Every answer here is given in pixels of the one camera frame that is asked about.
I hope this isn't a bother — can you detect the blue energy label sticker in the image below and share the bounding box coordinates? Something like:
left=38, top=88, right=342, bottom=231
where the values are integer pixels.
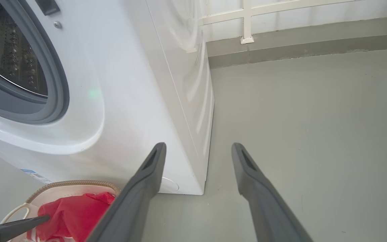
left=20, top=169, right=53, bottom=185

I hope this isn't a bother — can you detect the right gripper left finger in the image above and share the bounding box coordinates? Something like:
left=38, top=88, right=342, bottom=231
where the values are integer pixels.
left=86, top=142, right=167, bottom=242

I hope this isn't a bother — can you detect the cream perforated laundry basket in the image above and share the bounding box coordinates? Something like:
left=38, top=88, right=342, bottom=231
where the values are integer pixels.
left=0, top=180, right=122, bottom=242

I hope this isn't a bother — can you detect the white front-load washing machine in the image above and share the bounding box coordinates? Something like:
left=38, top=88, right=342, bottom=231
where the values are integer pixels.
left=0, top=0, right=215, bottom=195

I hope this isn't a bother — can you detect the white metal railing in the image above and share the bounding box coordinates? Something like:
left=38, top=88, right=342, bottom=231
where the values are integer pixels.
left=199, top=0, right=387, bottom=45

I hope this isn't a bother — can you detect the red garment with white stripes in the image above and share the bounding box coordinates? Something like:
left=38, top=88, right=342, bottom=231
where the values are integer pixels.
left=27, top=192, right=116, bottom=242

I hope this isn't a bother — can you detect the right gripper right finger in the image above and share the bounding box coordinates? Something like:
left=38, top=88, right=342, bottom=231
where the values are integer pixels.
left=231, top=143, right=315, bottom=242

